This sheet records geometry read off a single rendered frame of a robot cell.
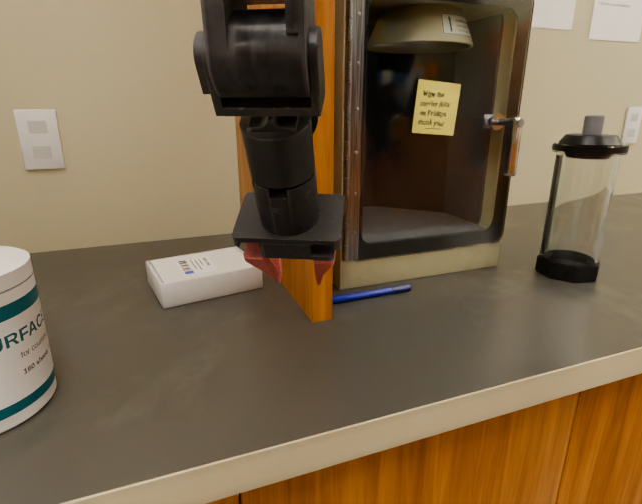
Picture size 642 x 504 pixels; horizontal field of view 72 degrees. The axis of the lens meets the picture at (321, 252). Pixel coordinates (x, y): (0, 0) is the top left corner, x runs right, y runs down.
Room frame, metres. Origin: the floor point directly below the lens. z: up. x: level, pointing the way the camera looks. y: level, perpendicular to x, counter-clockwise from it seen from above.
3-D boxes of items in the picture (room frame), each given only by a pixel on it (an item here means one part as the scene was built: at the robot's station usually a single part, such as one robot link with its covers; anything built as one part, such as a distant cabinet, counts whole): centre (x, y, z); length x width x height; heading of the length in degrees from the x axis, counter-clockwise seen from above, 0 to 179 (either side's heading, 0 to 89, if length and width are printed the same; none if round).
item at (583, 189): (0.74, -0.44, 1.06); 0.11 x 0.11 x 0.21
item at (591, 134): (0.74, -0.44, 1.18); 0.09 x 0.09 x 0.07
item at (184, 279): (0.69, 0.19, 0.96); 0.16 x 0.12 x 0.04; 121
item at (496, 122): (0.73, -0.29, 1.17); 0.05 x 0.03 x 0.10; 21
